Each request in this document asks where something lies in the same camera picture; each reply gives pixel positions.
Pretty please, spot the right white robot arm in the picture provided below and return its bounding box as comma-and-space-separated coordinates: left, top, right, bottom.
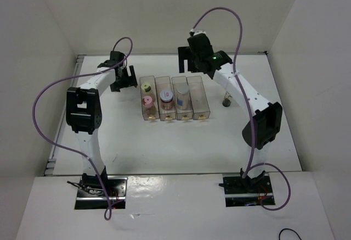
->
178, 29, 282, 192

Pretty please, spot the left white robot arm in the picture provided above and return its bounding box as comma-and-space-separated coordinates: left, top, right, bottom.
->
66, 51, 138, 196

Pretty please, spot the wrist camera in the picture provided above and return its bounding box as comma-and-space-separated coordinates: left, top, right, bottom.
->
189, 29, 206, 37
117, 59, 127, 70

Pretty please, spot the silver lid blue label jar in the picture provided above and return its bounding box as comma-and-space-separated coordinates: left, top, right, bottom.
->
177, 83, 190, 110

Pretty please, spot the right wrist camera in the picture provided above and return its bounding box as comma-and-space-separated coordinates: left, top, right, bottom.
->
189, 29, 206, 37

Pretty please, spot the red label spice jar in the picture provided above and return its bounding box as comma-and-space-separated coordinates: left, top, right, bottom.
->
160, 89, 173, 110

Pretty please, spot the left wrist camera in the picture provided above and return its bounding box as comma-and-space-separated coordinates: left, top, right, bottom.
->
117, 59, 127, 70

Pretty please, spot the clear organizer bin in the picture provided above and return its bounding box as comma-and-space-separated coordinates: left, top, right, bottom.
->
186, 76, 211, 120
139, 76, 160, 120
155, 76, 176, 121
172, 76, 193, 121

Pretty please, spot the gold black cap bottle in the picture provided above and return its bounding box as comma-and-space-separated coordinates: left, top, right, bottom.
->
222, 92, 233, 108

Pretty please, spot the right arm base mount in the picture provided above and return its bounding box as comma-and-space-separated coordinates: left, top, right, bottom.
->
219, 171, 275, 207

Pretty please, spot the black cable on floor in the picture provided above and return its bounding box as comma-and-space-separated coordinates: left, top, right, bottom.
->
279, 228, 302, 240

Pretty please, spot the yellow cap spice bottle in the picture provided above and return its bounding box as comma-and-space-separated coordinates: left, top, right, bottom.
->
140, 82, 155, 99

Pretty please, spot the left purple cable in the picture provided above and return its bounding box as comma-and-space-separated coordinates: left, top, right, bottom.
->
32, 37, 134, 221

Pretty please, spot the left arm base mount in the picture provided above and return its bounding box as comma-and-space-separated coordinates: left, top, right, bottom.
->
66, 176, 128, 210

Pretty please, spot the pink cap spice bottle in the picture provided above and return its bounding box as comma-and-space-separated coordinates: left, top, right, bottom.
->
141, 96, 156, 116

